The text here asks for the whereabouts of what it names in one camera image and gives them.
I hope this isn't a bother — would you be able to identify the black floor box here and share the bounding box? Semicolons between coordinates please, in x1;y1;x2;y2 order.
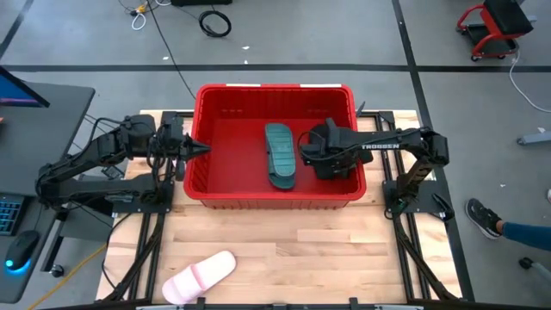
170;0;233;7

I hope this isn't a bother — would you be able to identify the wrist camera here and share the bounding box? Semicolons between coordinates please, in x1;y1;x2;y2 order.
159;115;186;138
323;117;341;146

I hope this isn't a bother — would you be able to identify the green slide sandal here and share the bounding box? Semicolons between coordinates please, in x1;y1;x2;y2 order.
263;121;298;191

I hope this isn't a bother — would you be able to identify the dark grey desk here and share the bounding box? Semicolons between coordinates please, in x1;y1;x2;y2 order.
0;81;96;305

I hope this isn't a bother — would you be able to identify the person's leg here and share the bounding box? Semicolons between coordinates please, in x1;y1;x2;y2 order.
498;220;551;252

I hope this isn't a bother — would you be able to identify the computer monitor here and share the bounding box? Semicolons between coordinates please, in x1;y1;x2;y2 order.
0;65;51;109

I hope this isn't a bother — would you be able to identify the black computer mouse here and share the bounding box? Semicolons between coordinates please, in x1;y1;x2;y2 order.
4;230;40;275

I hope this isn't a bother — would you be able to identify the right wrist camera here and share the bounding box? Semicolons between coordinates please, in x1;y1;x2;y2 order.
323;117;341;146

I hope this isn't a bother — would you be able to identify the black aluminium table frame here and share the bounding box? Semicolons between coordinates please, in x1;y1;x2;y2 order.
102;109;474;310

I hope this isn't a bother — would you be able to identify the yellow floor cable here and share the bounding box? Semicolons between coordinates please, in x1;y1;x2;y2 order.
28;245;107;310

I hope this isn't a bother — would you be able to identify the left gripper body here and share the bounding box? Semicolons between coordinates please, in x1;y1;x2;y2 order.
148;128;193;183

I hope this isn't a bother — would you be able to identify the black clamp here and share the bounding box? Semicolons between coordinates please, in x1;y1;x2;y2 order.
431;192;456;221

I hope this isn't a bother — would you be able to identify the grey metal bar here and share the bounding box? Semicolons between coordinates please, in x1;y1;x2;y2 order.
516;131;551;146

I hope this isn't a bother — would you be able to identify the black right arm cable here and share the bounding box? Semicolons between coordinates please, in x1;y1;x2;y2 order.
296;130;313;163

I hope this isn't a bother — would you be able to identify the coiled black cable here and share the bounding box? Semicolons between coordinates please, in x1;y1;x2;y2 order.
197;9;232;39

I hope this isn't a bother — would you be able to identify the backlit keyboard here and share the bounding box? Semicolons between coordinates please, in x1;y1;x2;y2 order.
0;193;25;237

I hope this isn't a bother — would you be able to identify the long white floor cable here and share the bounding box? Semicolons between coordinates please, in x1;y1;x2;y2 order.
509;50;551;114

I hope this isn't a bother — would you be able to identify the pink slide sandal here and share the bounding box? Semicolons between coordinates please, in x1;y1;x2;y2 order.
161;250;238;306

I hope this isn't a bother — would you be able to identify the red rolling stool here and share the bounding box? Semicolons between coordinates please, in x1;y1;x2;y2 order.
455;0;537;62

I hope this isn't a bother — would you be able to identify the thin black floor cable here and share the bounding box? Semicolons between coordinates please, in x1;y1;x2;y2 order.
145;0;197;100

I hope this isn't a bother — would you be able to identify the red plastic bin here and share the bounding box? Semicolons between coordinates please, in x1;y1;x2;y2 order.
183;83;368;211

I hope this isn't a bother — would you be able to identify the person's shoe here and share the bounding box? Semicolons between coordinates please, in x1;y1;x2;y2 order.
464;197;504;240

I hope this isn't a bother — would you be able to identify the chair leg with caster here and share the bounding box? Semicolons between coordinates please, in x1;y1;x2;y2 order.
517;256;551;281

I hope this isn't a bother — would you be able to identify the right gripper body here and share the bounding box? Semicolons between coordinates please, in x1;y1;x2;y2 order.
299;135;350;168

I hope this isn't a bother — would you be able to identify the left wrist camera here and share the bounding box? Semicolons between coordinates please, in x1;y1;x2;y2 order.
159;115;186;138

